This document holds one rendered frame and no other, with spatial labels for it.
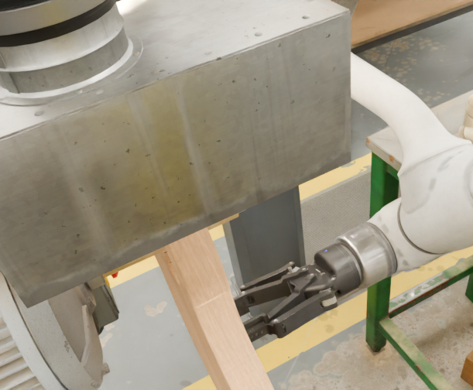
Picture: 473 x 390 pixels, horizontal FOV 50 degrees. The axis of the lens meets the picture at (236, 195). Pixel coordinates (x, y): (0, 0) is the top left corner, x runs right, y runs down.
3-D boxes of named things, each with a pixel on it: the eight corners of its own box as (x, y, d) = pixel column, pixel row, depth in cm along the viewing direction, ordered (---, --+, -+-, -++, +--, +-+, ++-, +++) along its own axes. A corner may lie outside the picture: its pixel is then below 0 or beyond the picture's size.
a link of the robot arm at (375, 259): (368, 264, 84) (337, 279, 83) (354, 216, 81) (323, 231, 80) (402, 283, 76) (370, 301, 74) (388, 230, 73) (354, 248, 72)
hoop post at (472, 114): (468, 141, 114) (474, 107, 108) (457, 135, 117) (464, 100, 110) (479, 137, 115) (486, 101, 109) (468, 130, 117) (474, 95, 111)
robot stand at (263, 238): (231, 279, 216) (197, 149, 170) (289, 258, 220) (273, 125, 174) (252, 330, 196) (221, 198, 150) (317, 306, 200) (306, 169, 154)
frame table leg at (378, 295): (374, 357, 180) (385, 159, 121) (364, 345, 184) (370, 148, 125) (386, 350, 181) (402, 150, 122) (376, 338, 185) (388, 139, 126)
